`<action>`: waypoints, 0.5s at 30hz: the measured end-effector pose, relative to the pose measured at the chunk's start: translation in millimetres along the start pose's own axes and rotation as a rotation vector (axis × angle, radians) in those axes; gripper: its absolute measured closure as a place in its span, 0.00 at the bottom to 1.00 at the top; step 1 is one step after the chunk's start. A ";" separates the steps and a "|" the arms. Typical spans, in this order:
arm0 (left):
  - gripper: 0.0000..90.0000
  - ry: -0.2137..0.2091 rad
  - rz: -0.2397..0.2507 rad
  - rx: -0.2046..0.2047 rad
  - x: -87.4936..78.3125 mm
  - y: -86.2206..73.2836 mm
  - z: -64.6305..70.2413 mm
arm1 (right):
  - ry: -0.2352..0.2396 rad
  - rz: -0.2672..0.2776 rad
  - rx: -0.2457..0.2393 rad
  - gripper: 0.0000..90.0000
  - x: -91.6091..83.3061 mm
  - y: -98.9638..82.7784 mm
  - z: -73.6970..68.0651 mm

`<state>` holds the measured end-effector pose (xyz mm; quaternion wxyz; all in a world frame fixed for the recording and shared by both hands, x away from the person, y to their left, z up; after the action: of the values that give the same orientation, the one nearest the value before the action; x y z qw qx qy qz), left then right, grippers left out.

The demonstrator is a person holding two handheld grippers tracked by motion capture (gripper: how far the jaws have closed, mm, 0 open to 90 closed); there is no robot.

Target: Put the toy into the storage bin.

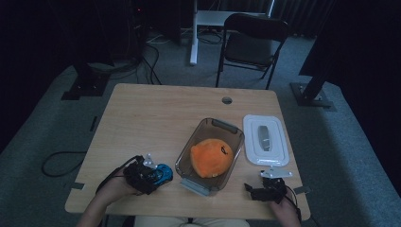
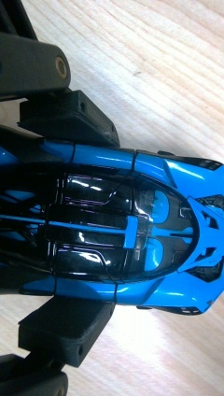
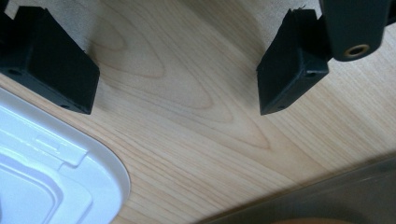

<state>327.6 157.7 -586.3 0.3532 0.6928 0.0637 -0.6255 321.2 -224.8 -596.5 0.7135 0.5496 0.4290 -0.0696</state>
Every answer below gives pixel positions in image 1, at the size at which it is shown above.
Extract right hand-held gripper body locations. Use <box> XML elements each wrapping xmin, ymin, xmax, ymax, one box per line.
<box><xmin>257</xmin><ymin>168</ymin><xmax>293</xmax><ymax>204</ymax></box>

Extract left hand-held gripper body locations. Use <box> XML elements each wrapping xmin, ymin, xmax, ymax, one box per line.
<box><xmin>123</xmin><ymin>153</ymin><xmax>159</xmax><ymax>196</ymax></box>

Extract blue toy car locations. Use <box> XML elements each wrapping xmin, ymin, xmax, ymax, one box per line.
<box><xmin>150</xmin><ymin>163</ymin><xmax>174</xmax><ymax>185</ymax></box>

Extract clear grey storage container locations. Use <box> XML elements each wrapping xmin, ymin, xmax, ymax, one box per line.
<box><xmin>174</xmin><ymin>117</ymin><xmax>246</xmax><ymax>198</ymax></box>

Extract white container lid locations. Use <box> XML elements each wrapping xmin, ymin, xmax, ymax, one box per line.
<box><xmin>242</xmin><ymin>113</ymin><xmax>290</xmax><ymax>167</ymax></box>

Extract orange plush toy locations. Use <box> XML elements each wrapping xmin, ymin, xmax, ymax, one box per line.
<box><xmin>189</xmin><ymin>138</ymin><xmax>235</xmax><ymax>179</ymax></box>

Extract person's right hand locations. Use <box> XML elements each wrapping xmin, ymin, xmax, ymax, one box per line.
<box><xmin>270</xmin><ymin>193</ymin><xmax>301</xmax><ymax>222</ymax></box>

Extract person's left hand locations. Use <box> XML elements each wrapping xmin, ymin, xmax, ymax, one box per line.
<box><xmin>99</xmin><ymin>170</ymin><xmax>140</xmax><ymax>203</ymax></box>

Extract grey tape strip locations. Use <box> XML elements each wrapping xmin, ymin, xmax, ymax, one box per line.
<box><xmin>293</xmin><ymin>185</ymin><xmax>312</xmax><ymax>195</ymax></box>

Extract person's beige trousers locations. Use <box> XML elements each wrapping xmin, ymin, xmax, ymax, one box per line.
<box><xmin>134</xmin><ymin>215</ymin><xmax>251</xmax><ymax>227</ymax></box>

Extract black stand base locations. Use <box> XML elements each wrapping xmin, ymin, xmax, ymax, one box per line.
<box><xmin>289</xmin><ymin>31</ymin><xmax>333</xmax><ymax>109</ymax></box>
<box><xmin>61</xmin><ymin>61</ymin><xmax>112</xmax><ymax>101</ymax></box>

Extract black folding chair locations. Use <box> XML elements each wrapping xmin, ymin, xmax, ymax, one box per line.
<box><xmin>216</xmin><ymin>12</ymin><xmax>289</xmax><ymax>91</ymax></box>

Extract right hand-held gripper cable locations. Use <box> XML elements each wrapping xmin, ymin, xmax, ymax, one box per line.
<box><xmin>285</xmin><ymin>184</ymin><xmax>303</xmax><ymax>221</ymax></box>

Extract hand-held gripper cable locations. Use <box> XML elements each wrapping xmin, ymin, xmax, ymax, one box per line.
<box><xmin>95</xmin><ymin>154</ymin><xmax>144</xmax><ymax>194</ymax></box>
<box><xmin>285</xmin><ymin>184</ymin><xmax>303</xmax><ymax>221</ymax></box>

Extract left hand-held gripper cable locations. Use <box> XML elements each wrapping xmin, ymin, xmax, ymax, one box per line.
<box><xmin>95</xmin><ymin>154</ymin><xmax>144</xmax><ymax>194</ymax></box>

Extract black floor cable loop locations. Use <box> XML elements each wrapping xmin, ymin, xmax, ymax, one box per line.
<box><xmin>41</xmin><ymin>150</ymin><xmax>88</xmax><ymax>178</ymax></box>

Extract bundle of black floor cables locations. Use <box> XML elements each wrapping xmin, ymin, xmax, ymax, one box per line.
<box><xmin>110</xmin><ymin>31</ymin><xmax>164</xmax><ymax>86</ymax></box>

